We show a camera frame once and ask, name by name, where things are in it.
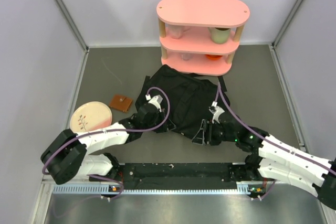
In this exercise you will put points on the pink mug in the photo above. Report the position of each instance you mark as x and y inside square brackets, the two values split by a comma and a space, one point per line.
[177, 31]

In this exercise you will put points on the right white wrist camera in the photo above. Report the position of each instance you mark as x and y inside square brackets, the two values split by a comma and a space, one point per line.
[216, 111]

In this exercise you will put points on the black student backpack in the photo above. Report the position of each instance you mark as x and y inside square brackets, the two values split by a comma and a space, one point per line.
[189, 99]

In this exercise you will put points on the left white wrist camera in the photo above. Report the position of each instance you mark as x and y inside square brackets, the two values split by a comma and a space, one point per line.
[155, 100]

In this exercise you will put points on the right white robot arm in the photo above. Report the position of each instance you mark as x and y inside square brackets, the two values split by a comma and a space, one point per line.
[273, 159]

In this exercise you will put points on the pink three-tier shelf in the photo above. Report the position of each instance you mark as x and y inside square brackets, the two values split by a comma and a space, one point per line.
[200, 15]

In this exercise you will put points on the orange bowl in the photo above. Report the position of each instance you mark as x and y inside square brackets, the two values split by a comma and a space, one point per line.
[213, 57]

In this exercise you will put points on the cream floral plate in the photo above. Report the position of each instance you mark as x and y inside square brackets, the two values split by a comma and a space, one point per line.
[91, 116]

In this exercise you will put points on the grey cable duct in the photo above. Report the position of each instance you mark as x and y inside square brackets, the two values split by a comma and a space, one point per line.
[110, 189]

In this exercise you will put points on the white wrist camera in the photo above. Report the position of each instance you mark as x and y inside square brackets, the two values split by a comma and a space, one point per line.
[155, 100]
[216, 111]

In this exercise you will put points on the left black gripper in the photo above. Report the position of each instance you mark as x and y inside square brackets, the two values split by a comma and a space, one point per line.
[162, 128]

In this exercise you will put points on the green mug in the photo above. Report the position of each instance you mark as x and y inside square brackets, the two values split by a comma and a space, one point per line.
[219, 35]

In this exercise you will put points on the clear glass cup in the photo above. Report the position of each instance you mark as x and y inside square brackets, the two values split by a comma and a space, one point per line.
[186, 56]

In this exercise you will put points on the brown leather wallet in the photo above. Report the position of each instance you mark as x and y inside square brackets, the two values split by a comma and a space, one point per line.
[120, 103]

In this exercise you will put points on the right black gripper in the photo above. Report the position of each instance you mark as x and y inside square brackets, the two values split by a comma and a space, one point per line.
[205, 134]

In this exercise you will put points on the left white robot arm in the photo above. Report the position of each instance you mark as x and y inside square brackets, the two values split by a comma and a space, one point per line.
[72, 154]

